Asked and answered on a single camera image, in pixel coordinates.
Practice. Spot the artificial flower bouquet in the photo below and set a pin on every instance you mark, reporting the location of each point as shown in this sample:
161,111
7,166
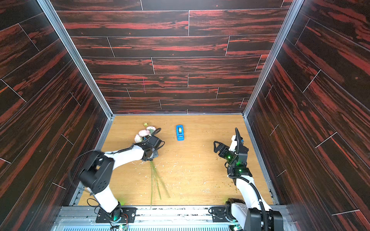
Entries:
156,179

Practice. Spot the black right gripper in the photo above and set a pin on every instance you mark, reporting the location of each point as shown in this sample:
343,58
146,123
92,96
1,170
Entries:
227,148

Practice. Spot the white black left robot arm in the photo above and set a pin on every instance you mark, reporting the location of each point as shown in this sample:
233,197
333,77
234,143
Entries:
97,171

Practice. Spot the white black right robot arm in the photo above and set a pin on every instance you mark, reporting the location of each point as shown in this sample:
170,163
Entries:
252,213

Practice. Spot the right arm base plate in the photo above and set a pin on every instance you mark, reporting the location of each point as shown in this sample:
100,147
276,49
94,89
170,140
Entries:
219,214

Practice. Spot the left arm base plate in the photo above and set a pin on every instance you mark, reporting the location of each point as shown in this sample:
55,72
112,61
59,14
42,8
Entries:
126,215

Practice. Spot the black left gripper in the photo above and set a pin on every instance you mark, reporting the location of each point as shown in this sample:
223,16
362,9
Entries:
156,154

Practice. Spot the blue tape dispenser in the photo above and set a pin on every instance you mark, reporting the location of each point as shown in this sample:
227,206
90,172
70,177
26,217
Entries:
180,137

